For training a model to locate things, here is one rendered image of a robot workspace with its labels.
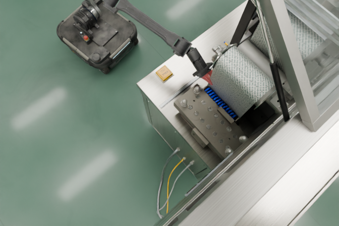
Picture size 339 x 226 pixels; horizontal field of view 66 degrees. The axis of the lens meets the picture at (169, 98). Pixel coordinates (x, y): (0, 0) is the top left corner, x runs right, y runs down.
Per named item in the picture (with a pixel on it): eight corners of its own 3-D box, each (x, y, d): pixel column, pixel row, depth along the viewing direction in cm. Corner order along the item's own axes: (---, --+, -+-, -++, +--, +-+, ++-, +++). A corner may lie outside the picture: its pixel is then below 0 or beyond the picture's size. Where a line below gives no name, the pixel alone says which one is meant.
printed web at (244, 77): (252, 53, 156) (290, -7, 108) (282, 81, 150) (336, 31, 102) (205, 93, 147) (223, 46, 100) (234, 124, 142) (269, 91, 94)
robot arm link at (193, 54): (185, 52, 124) (195, 46, 123) (183, 51, 130) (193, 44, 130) (192, 64, 125) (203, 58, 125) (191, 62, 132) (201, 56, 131)
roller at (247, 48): (244, 48, 133) (251, 35, 122) (282, 84, 127) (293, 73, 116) (227, 62, 130) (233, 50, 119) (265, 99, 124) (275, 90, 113)
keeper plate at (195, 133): (193, 131, 140) (195, 126, 129) (206, 146, 137) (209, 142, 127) (189, 134, 139) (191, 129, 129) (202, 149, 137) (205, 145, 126)
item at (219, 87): (208, 85, 137) (214, 69, 120) (239, 118, 132) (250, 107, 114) (207, 85, 137) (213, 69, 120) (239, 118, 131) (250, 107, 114)
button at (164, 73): (165, 66, 153) (165, 64, 151) (172, 74, 151) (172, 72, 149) (155, 73, 152) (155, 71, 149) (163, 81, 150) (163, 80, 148)
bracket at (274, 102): (276, 95, 108) (278, 93, 106) (287, 105, 107) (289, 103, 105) (268, 102, 107) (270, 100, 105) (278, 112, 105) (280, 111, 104)
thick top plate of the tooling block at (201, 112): (195, 87, 141) (196, 82, 136) (249, 144, 132) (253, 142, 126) (173, 105, 138) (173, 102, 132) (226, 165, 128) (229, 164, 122)
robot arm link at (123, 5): (101, 4, 118) (113, -17, 116) (104, 5, 124) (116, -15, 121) (179, 59, 124) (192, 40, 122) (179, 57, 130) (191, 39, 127)
